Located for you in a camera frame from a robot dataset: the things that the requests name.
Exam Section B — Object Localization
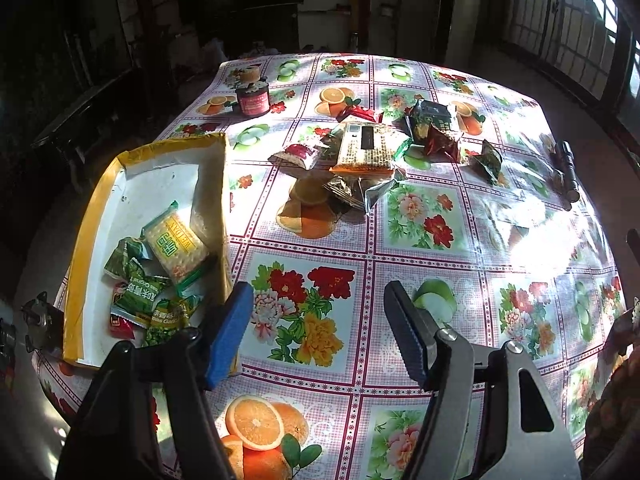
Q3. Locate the large orange cracker packet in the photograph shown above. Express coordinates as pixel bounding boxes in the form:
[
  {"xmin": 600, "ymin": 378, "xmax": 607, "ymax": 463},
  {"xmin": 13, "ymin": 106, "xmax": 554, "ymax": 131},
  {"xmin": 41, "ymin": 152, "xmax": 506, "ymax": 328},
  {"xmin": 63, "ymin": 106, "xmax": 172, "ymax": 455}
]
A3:
[{"xmin": 330, "ymin": 121, "xmax": 407, "ymax": 177}]

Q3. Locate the red brown snack packet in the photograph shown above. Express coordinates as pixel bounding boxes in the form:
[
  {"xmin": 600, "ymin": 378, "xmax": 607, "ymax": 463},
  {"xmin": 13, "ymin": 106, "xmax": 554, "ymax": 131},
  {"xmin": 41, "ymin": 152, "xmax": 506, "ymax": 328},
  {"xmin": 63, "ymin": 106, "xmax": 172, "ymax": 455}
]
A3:
[{"xmin": 425, "ymin": 124, "xmax": 463, "ymax": 163}]

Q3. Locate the small red snack packet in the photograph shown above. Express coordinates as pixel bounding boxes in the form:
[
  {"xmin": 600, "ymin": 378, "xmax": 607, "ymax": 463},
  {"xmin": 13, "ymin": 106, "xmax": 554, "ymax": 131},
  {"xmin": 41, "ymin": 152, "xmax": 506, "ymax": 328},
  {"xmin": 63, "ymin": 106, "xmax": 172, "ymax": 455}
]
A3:
[{"xmin": 109, "ymin": 282, "xmax": 136, "ymax": 338}]

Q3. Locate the black and green snack packet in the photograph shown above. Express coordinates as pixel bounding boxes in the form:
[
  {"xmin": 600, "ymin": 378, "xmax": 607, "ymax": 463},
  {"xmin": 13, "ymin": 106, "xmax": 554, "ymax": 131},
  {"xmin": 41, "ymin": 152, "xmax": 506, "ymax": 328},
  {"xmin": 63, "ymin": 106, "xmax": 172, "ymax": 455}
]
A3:
[{"xmin": 402, "ymin": 100, "xmax": 453, "ymax": 141}]

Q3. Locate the yellow-rimmed white cardboard box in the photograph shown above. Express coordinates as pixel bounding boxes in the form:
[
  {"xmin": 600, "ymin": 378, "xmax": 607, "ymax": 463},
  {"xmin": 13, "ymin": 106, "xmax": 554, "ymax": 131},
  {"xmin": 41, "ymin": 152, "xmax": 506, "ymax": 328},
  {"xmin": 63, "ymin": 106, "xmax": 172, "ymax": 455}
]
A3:
[{"xmin": 62, "ymin": 132, "xmax": 242, "ymax": 377}]

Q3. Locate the dark wooden bench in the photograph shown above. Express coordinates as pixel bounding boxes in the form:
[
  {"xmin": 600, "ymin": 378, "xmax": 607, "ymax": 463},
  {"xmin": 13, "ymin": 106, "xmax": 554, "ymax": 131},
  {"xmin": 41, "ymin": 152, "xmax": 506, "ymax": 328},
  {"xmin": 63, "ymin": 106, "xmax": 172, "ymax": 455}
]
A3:
[{"xmin": 30, "ymin": 67, "xmax": 146, "ymax": 171}]

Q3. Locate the black flashlight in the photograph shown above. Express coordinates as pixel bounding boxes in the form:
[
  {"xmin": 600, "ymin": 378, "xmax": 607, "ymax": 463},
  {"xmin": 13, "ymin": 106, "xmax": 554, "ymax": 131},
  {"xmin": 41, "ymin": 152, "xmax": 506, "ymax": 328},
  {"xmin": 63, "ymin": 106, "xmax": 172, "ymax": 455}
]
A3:
[{"xmin": 552, "ymin": 141, "xmax": 581, "ymax": 201}]

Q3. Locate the dark green triangular snack packet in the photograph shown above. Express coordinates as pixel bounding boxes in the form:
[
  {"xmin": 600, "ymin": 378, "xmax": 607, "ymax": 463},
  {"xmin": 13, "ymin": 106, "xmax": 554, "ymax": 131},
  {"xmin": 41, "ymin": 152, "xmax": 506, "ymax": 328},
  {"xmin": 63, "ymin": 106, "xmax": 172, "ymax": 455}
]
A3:
[{"xmin": 467, "ymin": 140, "xmax": 503, "ymax": 186}]

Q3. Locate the crumpled green snack packet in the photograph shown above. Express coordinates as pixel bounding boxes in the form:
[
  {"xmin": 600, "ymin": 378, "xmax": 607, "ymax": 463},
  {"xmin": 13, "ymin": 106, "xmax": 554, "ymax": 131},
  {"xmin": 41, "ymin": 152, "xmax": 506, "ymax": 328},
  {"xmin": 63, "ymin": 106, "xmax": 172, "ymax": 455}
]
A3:
[{"xmin": 103, "ymin": 237, "xmax": 151, "ymax": 281}]

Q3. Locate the yellow green cracker packet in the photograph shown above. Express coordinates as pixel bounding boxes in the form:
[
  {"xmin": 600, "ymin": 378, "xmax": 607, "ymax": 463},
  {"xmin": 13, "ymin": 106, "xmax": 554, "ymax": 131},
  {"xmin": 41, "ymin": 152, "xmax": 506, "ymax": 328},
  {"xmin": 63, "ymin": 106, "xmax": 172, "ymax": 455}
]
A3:
[{"xmin": 141, "ymin": 201, "xmax": 211, "ymax": 298}]

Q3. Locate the dark jar with pink label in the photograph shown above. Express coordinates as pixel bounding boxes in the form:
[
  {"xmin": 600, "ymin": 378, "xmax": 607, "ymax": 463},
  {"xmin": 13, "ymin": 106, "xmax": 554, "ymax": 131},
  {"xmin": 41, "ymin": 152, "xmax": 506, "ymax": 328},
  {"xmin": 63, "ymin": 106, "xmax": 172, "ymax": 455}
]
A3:
[{"xmin": 235, "ymin": 76, "xmax": 272, "ymax": 118}]

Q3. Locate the dark metal bracket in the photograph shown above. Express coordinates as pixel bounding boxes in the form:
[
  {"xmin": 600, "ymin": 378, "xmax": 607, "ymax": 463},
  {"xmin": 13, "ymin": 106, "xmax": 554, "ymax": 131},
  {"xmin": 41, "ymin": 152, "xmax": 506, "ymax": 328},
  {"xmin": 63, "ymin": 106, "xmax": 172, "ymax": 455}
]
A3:
[{"xmin": 20, "ymin": 292, "xmax": 66, "ymax": 356}]

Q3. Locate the red and white snack packet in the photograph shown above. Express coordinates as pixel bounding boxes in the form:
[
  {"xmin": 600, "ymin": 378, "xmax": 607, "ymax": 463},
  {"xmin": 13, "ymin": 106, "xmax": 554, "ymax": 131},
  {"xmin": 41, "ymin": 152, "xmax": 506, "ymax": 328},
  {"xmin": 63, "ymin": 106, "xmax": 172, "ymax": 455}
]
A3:
[{"xmin": 268, "ymin": 143, "xmax": 326, "ymax": 170}]

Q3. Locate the green pea snack packet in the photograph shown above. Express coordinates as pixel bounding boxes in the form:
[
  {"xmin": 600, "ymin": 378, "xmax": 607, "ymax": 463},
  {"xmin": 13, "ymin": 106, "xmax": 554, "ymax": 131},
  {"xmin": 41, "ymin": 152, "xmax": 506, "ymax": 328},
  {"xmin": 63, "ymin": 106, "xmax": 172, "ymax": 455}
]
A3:
[
  {"xmin": 111, "ymin": 272, "xmax": 173, "ymax": 328},
  {"xmin": 145, "ymin": 297, "xmax": 203, "ymax": 348}
]

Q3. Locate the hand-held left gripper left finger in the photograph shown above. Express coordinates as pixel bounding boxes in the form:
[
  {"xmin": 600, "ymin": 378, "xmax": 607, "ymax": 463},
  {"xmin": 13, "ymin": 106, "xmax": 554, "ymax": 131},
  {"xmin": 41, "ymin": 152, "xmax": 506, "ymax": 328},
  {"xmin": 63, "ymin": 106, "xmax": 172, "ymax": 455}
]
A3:
[{"xmin": 55, "ymin": 281, "xmax": 256, "ymax": 480}]

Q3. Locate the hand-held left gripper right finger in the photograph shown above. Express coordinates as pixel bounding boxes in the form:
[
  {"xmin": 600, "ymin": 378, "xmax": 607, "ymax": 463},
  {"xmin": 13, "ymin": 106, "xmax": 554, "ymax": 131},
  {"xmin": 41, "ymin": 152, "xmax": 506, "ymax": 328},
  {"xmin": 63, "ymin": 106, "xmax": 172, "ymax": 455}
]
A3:
[{"xmin": 383, "ymin": 280, "xmax": 583, "ymax": 480}]

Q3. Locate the silver foil snack packet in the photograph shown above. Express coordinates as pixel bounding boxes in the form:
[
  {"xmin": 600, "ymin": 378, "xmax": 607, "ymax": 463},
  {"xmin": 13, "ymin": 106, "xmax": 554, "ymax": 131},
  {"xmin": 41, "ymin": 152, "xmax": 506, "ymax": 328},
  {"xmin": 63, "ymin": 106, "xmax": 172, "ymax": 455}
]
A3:
[{"xmin": 365, "ymin": 177, "xmax": 408, "ymax": 216}]

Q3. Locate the floral fruit printed tablecloth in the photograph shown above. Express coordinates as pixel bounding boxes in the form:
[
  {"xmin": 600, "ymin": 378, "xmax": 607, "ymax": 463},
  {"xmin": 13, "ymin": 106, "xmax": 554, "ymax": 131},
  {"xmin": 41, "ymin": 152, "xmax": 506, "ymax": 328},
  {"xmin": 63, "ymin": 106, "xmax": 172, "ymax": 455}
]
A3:
[{"xmin": 32, "ymin": 51, "xmax": 628, "ymax": 480}]

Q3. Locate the dark foil snack packet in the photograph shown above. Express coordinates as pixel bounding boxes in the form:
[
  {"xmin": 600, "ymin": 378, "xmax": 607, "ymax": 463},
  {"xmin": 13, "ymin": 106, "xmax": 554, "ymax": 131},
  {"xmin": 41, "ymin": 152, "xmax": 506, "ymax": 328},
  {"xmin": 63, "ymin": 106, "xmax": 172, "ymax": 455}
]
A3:
[{"xmin": 322, "ymin": 175, "xmax": 371, "ymax": 211}]

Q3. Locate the red candy packet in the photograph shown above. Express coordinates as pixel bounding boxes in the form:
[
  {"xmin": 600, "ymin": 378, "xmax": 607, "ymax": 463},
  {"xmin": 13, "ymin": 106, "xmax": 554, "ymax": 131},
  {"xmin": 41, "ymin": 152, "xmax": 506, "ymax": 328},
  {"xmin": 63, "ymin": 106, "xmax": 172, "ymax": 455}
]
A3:
[{"xmin": 345, "ymin": 105, "xmax": 383, "ymax": 125}]

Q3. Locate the window grille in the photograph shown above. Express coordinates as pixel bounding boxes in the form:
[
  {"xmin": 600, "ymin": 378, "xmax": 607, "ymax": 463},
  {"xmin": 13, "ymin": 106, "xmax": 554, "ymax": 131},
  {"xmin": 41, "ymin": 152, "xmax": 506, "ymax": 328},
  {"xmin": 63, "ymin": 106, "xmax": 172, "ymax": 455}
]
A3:
[{"xmin": 505, "ymin": 0, "xmax": 640, "ymax": 106}]

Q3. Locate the small green snack packet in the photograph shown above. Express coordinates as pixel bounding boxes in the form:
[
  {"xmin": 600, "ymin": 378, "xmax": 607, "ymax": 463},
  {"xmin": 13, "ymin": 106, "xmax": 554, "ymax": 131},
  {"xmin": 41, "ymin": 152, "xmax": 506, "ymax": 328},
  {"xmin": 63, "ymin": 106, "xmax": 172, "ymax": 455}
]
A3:
[{"xmin": 395, "ymin": 137, "xmax": 426, "ymax": 161}]

